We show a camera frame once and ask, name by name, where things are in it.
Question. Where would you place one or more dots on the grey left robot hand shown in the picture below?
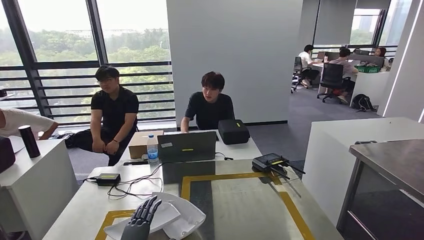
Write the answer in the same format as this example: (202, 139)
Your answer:
(137, 228)

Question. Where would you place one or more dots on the white curved shell part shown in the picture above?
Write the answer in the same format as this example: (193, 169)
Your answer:
(192, 215)
(162, 217)

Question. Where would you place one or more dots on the steel workbench with yellow tape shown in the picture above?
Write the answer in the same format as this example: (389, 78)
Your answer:
(248, 212)

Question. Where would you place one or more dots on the black power adapter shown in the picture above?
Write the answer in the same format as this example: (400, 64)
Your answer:
(108, 180)

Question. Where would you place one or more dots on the black phone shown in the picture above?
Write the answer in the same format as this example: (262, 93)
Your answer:
(136, 163)

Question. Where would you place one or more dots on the clear water bottle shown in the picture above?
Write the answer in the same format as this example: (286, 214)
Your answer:
(152, 154)

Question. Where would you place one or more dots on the cardboard box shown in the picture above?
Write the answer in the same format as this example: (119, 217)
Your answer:
(137, 147)

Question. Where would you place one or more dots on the white table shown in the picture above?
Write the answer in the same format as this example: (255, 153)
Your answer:
(328, 172)
(49, 185)
(238, 149)

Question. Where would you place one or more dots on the grey laptop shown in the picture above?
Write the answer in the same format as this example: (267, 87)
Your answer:
(198, 142)

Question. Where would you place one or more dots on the person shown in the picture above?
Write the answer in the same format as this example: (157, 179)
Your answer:
(23, 122)
(305, 59)
(381, 53)
(114, 109)
(348, 68)
(210, 112)

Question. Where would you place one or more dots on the black hard case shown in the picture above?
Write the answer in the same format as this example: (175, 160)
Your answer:
(233, 132)

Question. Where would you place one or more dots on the black tumbler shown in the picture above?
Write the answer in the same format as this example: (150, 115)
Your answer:
(29, 142)

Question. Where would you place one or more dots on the black remote controller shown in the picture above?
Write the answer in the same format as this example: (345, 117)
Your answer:
(266, 161)

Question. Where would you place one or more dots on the dark bag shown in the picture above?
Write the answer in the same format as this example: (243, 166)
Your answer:
(6, 154)

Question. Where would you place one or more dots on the black window railing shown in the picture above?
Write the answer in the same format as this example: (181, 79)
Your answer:
(149, 64)

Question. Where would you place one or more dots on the black office chair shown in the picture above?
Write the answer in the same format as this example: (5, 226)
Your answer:
(297, 64)
(331, 76)

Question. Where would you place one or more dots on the small black item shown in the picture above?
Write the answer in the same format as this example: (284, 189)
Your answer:
(366, 142)

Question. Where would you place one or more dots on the black backpack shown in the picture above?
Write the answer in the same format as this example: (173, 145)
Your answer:
(363, 102)

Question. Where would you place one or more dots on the white desk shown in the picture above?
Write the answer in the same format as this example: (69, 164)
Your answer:
(371, 87)

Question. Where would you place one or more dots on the green plastic crate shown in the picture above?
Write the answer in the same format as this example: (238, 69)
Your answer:
(367, 69)

